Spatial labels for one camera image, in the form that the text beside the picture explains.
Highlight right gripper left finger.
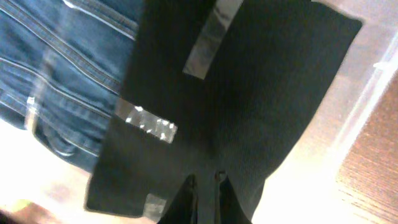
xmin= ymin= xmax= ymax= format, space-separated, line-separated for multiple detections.
xmin=158 ymin=175 xmax=198 ymax=224

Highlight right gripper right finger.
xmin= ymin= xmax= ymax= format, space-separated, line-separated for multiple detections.
xmin=215 ymin=172 xmax=252 ymax=224

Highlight black garment with tape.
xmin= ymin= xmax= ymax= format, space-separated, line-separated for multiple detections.
xmin=86 ymin=0 xmax=362 ymax=223

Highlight dark blue jeans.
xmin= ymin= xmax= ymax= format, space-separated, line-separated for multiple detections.
xmin=1 ymin=0 xmax=144 ymax=172

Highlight clear plastic storage bin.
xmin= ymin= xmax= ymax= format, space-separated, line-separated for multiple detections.
xmin=1 ymin=1 xmax=397 ymax=223

